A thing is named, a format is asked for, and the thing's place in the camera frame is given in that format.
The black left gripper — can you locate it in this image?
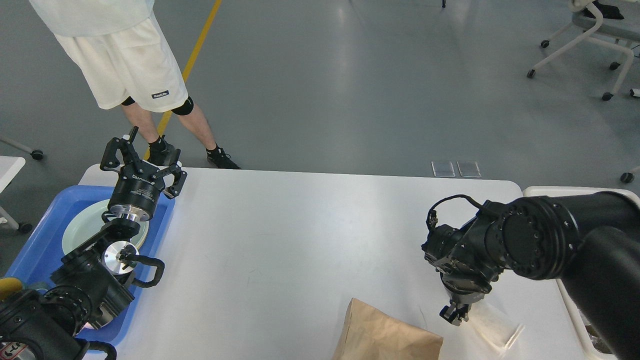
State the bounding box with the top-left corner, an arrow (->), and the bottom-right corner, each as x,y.
99,126 -> 188,222

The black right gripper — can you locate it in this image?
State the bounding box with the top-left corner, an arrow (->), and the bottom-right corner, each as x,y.
439,273 -> 493,326

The white paper cup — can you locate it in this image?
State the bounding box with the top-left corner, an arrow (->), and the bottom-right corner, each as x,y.
467,301 -> 525,354

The green plate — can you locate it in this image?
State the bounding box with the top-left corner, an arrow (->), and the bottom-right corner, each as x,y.
61,199 -> 151,257

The brown paper bag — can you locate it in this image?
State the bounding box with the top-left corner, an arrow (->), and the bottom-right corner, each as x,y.
332,298 -> 444,360

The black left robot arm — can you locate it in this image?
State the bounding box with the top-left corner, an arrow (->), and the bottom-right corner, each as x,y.
1,127 -> 187,360

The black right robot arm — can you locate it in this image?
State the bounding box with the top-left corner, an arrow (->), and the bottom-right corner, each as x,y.
422,191 -> 640,360

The person in white shorts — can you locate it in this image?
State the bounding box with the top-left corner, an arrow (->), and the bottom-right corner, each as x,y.
30,0 -> 239,170

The blue plastic tray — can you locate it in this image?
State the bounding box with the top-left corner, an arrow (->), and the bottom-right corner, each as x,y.
5,185 -> 175,346

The white side table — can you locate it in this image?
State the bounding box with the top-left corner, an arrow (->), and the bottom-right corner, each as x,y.
0,155 -> 34,235

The white plastic bin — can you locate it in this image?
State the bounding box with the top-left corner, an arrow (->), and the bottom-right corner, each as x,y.
523,186 -> 640,360

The teal mug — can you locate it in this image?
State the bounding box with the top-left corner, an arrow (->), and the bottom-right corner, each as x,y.
0,276 -> 25,301

